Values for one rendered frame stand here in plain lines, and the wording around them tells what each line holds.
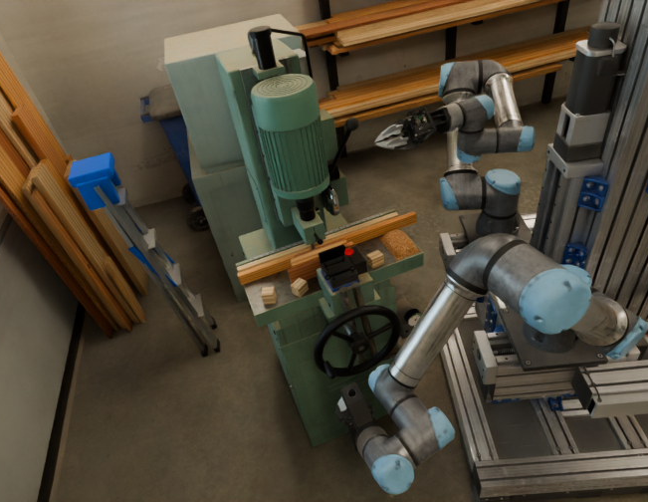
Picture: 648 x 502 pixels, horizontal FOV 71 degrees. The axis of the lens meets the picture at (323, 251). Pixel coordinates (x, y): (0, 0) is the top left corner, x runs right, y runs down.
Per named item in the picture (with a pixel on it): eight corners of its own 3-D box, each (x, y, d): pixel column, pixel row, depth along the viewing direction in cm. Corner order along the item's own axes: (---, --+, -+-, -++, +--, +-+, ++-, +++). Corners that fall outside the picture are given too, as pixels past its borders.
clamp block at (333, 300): (332, 317, 140) (329, 296, 134) (318, 289, 150) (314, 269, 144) (376, 300, 142) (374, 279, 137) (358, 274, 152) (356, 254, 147)
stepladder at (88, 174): (196, 362, 246) (64, 185, 169) (192, 330, 265) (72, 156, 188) (224, 351, 247) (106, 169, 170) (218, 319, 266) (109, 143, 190)
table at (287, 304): (265, 350, 137) (260, 337, 133) (243, 287, 160) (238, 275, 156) (439, 282, 149) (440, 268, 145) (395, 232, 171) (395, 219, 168)
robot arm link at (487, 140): (494, 163, 138) (498, 129, 131) (456, 165, 140) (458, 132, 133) (491, 150, 144) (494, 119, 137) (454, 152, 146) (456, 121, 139)
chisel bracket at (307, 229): (307, 249, 148) (303, 229, 143) (294, 227, 159) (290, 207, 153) (327, 242, 149) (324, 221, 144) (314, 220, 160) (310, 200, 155)
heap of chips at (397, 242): (396, 260, 151) (396, 252, 148) (378, 237, 161) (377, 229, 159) (420, 251, 152) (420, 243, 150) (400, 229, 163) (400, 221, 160)
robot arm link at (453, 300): (466, 207, 91) (353, 386, 107) (507, 234, 83) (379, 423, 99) (497, 219, 98) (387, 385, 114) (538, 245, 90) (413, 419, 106)
